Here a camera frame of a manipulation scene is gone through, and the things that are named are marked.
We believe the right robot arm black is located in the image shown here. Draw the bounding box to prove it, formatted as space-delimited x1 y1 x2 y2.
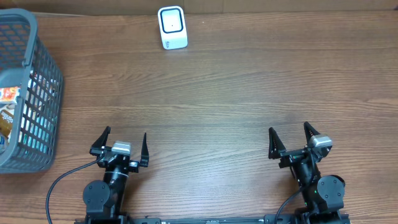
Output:
265 121 350 223

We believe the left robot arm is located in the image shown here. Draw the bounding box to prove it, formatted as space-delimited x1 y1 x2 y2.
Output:
83 126 149 224

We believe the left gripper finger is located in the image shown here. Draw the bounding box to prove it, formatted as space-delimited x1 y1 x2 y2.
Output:
91 126 111 149
141 133 149 162

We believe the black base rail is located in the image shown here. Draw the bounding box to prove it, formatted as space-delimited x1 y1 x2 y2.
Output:
74 214 351 224

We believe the brown white snack bag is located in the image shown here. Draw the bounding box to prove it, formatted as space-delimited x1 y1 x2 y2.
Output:
1 104 16 140

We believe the grey plastic shopping basket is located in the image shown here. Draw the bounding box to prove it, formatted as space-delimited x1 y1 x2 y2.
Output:
1 8 64 174

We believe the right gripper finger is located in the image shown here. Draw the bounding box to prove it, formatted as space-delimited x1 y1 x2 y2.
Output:
303 121 320 145
269 128 286 159

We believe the white barcode scanner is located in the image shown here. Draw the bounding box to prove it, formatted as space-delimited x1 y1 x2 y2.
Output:
157 6 188 50

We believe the orange snack packet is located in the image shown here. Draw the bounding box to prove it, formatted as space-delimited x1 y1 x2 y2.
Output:
0 86 20 104

